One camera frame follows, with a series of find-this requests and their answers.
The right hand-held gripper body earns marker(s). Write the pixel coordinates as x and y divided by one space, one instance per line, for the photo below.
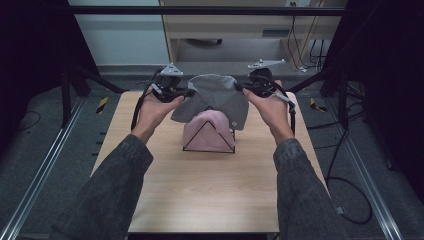
261 81

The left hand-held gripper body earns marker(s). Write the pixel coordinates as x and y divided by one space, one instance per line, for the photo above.
170 83

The grey felt hat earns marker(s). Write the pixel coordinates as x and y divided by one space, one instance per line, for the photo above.
213 96

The pink knit beanie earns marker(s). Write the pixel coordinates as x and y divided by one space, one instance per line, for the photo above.
208 133

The person's right hand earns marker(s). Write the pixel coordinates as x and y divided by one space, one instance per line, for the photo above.
273 110

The person's left hand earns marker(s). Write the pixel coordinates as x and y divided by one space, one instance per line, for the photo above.
151 111

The yellow black striped tape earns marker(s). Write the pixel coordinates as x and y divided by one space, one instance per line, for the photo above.
315 104
102 105

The light wooden desk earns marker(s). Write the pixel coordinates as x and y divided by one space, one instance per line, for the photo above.
233 25

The white cabinet panel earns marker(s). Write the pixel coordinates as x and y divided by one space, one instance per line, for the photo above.
123 40

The black curtain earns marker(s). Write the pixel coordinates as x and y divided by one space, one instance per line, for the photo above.
30 50
390 66

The black frame leg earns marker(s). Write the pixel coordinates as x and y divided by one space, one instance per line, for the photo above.
336 83
71 86

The black horizontal frame bar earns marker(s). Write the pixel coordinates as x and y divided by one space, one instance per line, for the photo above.
200 10

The white wall socket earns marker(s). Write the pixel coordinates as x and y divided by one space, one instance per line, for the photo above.
298 3

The aluminium floor rail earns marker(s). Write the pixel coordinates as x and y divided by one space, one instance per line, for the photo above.
40 173
366 176

